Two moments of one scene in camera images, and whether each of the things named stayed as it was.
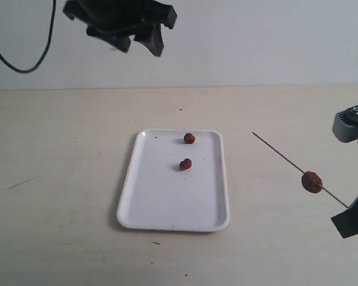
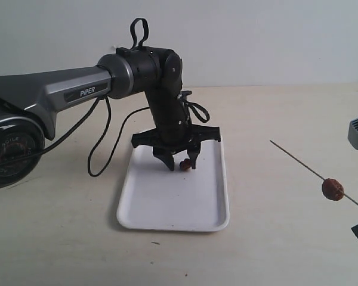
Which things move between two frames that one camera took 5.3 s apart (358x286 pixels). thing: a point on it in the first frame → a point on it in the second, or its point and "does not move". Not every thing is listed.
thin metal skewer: x=311 y=182 → x=349 y=198
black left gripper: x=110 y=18 → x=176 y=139
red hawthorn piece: x=185 y=164 does not move
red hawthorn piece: x=311 y=182 → x=332 y=189
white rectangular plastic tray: x=159 y=195 does not move
